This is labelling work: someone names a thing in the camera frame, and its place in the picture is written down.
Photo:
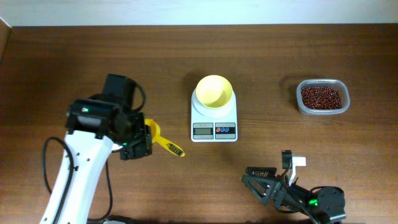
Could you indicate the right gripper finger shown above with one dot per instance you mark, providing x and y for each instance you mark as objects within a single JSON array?
[
  {"x": 262, "y": 188},
  {"x": 262, "y": 172}
]

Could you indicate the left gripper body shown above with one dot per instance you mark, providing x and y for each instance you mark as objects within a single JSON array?
[{"x": 144, "y": 140}]

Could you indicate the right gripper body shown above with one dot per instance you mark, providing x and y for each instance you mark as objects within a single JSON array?
[{"x": 277, "y": 190}]

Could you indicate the yellow measuring scoop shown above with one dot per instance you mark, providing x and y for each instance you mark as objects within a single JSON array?
[{"x": 165, "y": 143}]

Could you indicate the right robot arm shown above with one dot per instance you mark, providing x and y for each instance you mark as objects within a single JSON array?
[{"x": 322, "y": 204}]

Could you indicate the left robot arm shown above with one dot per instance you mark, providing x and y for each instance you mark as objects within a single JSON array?
[{"x": 96, "y": 127}]

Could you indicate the white digital kitchen scale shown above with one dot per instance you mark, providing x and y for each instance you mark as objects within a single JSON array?
[{"x": 213, "y": 124}]

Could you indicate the yellow plastic bowl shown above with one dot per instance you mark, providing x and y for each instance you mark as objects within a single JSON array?
[{"x": 214, "y": 91}]

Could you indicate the red beans in container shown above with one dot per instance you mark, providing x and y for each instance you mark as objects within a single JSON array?
[{"x": 321, "y": 98}]

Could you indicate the clear plastic container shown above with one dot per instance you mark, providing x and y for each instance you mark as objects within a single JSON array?
[{"x": 336, "y": 84}]

